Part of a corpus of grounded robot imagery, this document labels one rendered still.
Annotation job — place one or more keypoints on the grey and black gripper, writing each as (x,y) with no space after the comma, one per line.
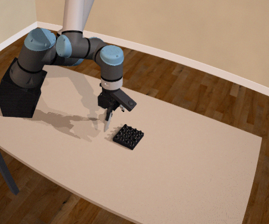
(105,100)

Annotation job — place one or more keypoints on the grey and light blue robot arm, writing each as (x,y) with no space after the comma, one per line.
(41,47)

